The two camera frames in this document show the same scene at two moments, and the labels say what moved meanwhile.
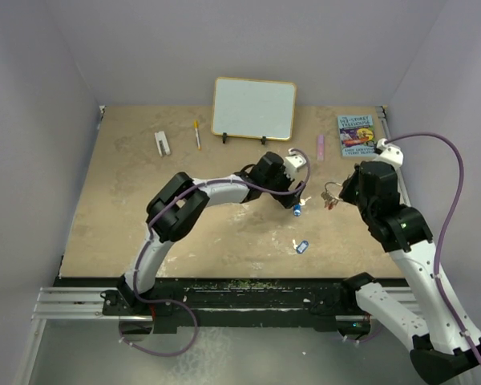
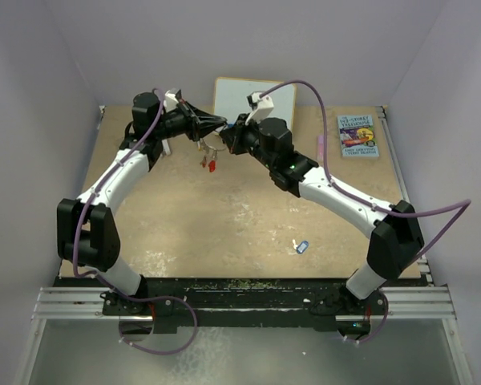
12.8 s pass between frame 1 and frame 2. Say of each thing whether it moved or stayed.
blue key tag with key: stayed
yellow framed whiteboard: stayed
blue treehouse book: stayed
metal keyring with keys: moved
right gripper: moved
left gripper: moved
